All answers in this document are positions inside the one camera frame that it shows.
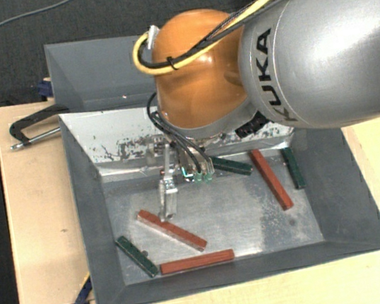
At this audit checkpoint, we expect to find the black cylinder on white bracket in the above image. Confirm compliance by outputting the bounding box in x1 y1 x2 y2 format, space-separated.
232 107 280 141

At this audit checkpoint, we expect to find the dark green flat block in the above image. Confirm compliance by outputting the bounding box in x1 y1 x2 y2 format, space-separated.
280 145 307 192
208 151 254 182
113 230 160 284

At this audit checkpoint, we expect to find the red-brown flat block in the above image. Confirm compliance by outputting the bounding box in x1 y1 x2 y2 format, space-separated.
248 144 295 216
158 248 237 276
135 200 209 262

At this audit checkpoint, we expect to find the grey metal bin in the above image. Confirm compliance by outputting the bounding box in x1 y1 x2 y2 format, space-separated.
43 0 380 304

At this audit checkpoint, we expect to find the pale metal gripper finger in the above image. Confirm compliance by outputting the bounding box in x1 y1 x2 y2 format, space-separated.
160 177 183 221
153 178 173 223

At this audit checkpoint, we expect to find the pale wood board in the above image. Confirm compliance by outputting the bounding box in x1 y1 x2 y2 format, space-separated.
0 97 95 304

